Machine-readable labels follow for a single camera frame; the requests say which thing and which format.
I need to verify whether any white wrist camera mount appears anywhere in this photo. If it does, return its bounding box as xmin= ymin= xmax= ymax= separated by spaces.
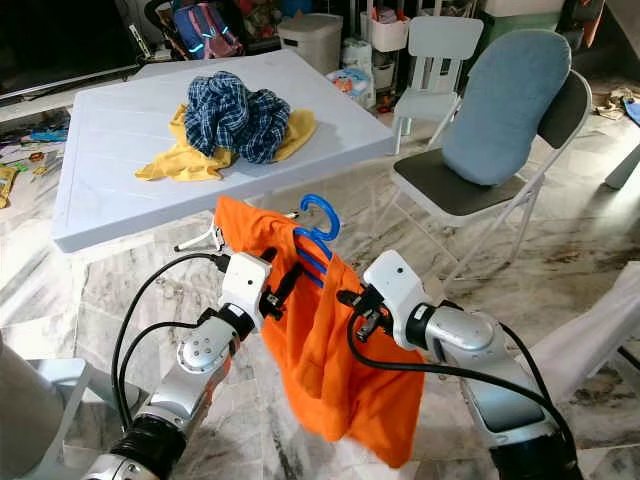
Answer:
xmin=220 ymin=252 xmax=274 ymax=323
xmin=362 ymin=250 xmax=433 ymax=349

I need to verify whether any grey metal folding chair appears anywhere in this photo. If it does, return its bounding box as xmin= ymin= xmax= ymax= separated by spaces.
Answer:
xmin=390 ymin=70 xmax=594 ymax=286

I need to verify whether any blue plaid shirt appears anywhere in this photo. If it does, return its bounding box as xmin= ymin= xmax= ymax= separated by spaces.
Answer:
xmin=184 ymin=71 xmax=293 ymax=167

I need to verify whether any white plastic folding table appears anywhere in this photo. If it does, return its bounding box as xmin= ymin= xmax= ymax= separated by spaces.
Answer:
xmin=50 ymin=50 xmax=398 ymax=256

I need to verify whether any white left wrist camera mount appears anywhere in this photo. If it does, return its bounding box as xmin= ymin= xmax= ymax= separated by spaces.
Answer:
xmin=220 ymin=252 xmax=274 ymax=323

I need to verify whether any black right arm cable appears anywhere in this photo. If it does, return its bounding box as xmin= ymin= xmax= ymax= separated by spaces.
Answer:
xmin=345 ymin=318 xmax=579 ymax=451

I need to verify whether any blue plastic clothes hanger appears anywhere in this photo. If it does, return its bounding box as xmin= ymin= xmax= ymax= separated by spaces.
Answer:
xmin=292 ymin=193 xmax=343 ymax=289

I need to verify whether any yellow patterned toy bag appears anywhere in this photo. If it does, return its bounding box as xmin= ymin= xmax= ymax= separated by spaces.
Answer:
xmin=0 ymin=165 xmax=21 ymax=208

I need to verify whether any light blue plastic chair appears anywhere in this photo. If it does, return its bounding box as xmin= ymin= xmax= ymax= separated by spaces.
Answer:
xmin=50 ymin=358 xmax=136 ymax=480

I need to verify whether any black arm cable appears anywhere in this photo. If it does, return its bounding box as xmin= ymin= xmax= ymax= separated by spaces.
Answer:
xmin=112 ymin=253 xmax=231 ymax=441
xmin=345 ymin=318 xmax=579 ymax=451
xmin=128 ymin=318 xmax=211 ymax=441

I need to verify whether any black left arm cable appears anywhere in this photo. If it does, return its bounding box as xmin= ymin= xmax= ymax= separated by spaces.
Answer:
xmin=128 ymin=318 xmax=211 ymax=441
xmin=112 ymin=253 xmax=231 ymax=441

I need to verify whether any white storage basket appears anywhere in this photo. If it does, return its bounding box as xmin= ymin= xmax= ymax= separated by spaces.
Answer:
xmin=362 ymin=8 xmax=407 ymax=53

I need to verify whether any small white plastic chair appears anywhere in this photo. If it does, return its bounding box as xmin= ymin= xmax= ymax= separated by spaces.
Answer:
xmin=392 ymin=14 xmax=485 ymax=139

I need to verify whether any white lidded bin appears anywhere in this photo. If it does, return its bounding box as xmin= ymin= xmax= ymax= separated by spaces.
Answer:
xmin=277 ymin=13 xmax=345 ymax=76

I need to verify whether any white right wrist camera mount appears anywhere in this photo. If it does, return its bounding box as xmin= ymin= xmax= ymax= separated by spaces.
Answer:
xmin=362 ymin=250 xmax=433 ymax=349

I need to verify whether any blue pink backpack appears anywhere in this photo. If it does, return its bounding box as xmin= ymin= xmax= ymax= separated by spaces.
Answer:
xmin=172 ymin=2 xmax=243 ymax=61

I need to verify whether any yellow cloth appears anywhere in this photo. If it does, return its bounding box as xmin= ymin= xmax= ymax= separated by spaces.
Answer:
xmin=134 ymin=102 xmax=317 ymax=184

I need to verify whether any black television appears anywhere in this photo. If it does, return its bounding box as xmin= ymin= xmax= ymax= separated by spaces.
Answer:
xmin=0 ymin=0 xmax=143 ymax=101

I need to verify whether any orange shirt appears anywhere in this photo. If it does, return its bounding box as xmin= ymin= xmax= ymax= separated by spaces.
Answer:
xmin=213 ymin=196 xmax=428 ymax=471

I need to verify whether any grey laundry bucket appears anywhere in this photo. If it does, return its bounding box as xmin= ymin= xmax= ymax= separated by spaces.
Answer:
xmin=0 ymin=343 xmax=66 ymax=480

